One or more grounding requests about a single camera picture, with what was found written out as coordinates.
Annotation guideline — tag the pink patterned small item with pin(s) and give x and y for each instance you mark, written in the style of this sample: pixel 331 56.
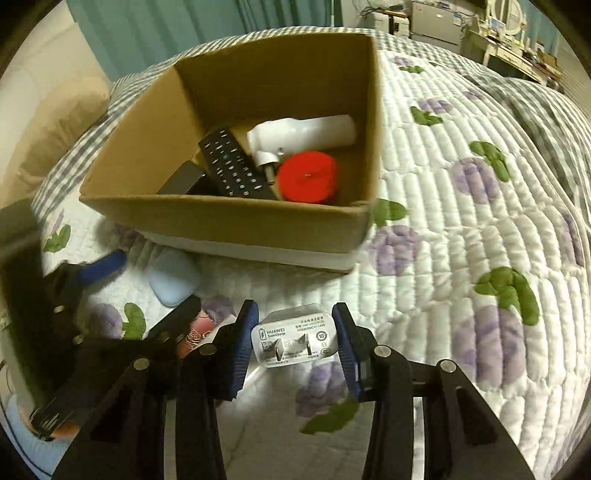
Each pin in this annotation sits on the pink patterned small item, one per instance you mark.
pixel 196 334

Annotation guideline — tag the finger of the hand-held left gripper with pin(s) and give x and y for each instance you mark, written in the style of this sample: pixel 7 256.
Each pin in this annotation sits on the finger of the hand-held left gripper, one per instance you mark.
pixel 104 268
pixel 178 316

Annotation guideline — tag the white spray bottle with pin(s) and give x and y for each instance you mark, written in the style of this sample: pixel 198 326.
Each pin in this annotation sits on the white spray bottle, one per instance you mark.
pixel 314 131

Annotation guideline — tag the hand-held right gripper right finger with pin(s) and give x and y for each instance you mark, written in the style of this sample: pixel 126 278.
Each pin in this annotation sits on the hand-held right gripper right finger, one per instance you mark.
pixel 347 346

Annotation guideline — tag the brown cardboard box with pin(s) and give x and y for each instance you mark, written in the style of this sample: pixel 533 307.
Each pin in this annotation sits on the brown cardboard box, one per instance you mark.
pixel 231 221

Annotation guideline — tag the cluttered wooden desk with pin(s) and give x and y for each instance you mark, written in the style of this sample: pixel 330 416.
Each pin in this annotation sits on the cluttered wooden desk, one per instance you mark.
pixel 521 57

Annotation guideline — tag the black flat device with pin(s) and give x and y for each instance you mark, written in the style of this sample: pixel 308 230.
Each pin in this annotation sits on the black flat device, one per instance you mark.
pixel 184 180

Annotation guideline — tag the red round lid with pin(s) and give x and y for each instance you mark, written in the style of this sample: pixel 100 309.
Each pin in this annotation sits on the red round lid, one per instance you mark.
pixel 308 177

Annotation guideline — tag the black remote control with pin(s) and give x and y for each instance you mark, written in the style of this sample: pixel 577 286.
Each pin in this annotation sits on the black remote control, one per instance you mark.
pixel 233 164

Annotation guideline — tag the beige pillow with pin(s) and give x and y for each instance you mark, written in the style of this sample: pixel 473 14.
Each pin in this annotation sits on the beige pillow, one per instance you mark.
pixel 60 129

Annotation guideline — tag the grey checkered bed sheet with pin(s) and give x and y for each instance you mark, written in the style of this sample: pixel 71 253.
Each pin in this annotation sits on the grey checkered bed sheet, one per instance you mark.
pixel 531 106

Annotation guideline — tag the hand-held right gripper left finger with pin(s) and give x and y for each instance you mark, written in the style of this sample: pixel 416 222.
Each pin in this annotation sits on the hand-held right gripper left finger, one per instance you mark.
pixel 243 344

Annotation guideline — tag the teal curtain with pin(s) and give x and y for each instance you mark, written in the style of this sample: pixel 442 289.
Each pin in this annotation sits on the teal curtain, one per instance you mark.
pixel 184 27

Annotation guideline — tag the light blue earbuds case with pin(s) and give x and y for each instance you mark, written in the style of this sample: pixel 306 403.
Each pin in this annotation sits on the light blue earbuds case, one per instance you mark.
pixel 173 279

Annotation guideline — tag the white desk fan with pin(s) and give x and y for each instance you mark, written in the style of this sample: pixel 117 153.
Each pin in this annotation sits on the white desk fan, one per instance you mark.
pixel 505 14

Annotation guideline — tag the white cabinet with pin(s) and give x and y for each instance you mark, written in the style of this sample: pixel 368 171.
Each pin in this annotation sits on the white cabinet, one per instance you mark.
pixel 434 23

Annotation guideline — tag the floral quilted blanket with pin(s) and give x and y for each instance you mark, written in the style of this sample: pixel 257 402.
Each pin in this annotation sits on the floral quilted blanket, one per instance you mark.
pixel 461 230

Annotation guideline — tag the white phone charger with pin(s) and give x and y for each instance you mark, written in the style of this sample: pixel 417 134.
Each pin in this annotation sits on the white phone charger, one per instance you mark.
pixel 291 337

